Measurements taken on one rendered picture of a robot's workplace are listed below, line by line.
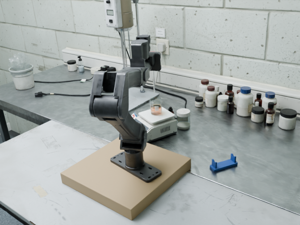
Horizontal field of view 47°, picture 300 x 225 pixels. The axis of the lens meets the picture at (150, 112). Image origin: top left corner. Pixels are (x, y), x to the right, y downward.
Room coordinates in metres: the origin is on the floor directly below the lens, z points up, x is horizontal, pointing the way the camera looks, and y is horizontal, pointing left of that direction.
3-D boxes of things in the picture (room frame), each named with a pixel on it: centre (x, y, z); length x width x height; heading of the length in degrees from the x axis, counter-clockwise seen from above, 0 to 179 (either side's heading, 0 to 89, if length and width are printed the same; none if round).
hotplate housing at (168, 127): (1.32, 0.00, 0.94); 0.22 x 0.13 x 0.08; 119
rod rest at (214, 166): (1.04, -0.25, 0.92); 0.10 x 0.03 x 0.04; 111
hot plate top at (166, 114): (1.33, -0.03, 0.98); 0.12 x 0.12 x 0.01; 29
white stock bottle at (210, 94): (1.57, -0.31, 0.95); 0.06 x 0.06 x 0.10
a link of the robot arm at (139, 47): (1.13, 0.03, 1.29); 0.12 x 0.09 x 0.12; 164
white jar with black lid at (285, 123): (1.31, -0.59, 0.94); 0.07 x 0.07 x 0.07
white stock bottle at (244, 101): (1.46, -0.44, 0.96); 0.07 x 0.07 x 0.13
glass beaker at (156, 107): (1.34, -0.03, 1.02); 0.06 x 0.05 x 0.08; 34
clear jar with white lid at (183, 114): (1.36, -0.15, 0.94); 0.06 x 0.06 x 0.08
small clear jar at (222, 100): (1.52, -0.36, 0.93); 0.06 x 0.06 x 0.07
